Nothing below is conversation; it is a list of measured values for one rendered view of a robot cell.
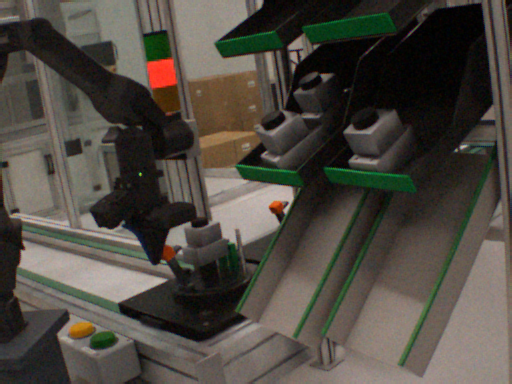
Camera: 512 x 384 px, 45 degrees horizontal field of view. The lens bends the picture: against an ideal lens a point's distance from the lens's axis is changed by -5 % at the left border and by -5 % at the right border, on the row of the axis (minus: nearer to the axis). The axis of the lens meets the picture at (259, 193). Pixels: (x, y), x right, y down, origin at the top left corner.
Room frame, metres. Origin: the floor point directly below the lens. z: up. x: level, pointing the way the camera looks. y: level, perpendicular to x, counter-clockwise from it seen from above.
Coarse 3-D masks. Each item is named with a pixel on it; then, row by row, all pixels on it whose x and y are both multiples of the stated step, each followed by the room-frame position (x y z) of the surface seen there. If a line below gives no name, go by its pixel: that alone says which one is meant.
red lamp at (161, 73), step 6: (162, 60) 1.22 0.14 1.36; (168, 60) 1.23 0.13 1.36; (150, 66) 1.23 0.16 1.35; (156, 66) 1.22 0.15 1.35; (162, 66) 1.22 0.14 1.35; (168, 66) 1.23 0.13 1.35; (150, 72) 1.23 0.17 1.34; (156, 72) 1.22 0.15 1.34; (162, 72) 1.22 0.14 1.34; (168, 72) 1.22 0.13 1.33; (174, 72) 1.24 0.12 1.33; (150, 78) 1.23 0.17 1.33; (156, 78) 1.22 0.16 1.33; (162, 78) 1.22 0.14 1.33; (168, 78) 1.22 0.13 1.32; (174, 78) 1.23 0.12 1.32; (156, 84) 1.22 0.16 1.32; (162, 84) 1.22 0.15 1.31; (168, 84) 1.22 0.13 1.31
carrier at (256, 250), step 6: (258, 240) 1.26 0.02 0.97; (264, 240) 1.25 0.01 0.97; (270, 240) 1.25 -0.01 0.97; (246, 246) 1.23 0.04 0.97; (252, 246) 1.23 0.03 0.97; (258, 246) 1.22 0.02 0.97; (264, 246) 1.21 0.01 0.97; (246, 252) 1.19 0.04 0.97; (252, 252) 1.19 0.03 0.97; (258, 252) 1.18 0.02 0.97; (264, 252) 1.18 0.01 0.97; (246, 258) 1.16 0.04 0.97; (252, 258) 1.15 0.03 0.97; (258, 258) 1.15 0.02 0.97; (258, 264) 1.13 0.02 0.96
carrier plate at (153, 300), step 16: (160, 288) 1.07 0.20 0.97; (128, 304) 1.01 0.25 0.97; (144, 304) 1.00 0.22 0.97; (160, 304) 0.99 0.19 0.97; (176, 304) 0.98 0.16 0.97; (224, 304) 0.95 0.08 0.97; (160, 320) 0.94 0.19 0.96; (176, 320) 0.91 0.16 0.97; (192, 320) 0.90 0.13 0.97; (208, 320) 0.90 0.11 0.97; (224, 320) 0.89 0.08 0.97; (240, 320) 0.90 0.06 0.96; (192, 336) 0.88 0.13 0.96; (208, 336) 0.86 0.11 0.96
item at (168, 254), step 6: (168, 246) 0.97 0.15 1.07; (174, 246) 0.99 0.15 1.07; (180, 246) 0.98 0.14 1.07; (168, 252) 0.96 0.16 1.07; (174, 252) 0.97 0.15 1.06; (162, 258) 0.97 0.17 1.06; (168, 258) 0.96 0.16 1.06; (174, 258) 0.97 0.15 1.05; (168, 264) 0.98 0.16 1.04; (174, 264) 0.97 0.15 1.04; (174, 270) 0.97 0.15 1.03; (180, 270) 0.98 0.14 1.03; (180, 276) 0.98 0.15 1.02; (186, 276) 0.98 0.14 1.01; (180, 282) 0.98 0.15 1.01; (186, 282) 0.98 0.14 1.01
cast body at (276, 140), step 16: (272, 112) 0.78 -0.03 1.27; (288, 112) 0.78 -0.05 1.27; (272, 128) 0.76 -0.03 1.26; (288, 128) 0.75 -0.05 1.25; (304, 128) 0.76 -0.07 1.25; (320, 128) 0.79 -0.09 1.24; (272, 144) 0.76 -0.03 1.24; (288, 144) 0.75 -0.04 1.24; (304, 144) 0.76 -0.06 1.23; (320, 144) 0.77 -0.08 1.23; (272, 160) 0.75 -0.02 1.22; (288, 160) 0.75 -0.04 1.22; (304, 160) 0.76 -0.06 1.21
